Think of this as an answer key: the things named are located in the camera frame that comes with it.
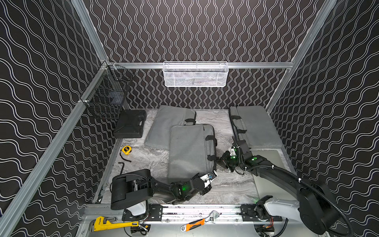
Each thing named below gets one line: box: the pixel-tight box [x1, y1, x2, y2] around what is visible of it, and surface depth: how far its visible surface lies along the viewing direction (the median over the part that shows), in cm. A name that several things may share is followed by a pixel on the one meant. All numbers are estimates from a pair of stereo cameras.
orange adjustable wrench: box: [181, 210, 220, 232], surface depth 73 cm
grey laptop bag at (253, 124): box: [228, 105, 283, 150], surface depth 109 cm
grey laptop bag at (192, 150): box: [168, 124, 218, 183], surface depth 92 cm
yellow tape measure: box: [120, 145, 132, 156], surface depth 97 cm
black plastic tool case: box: [113, 109, 147, 139], surface depth 106 cm
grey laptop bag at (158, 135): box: [144, 105, 197, 150], surface depth 111 cm
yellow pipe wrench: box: [93, 215, 140, 232], surface depth 72 cm
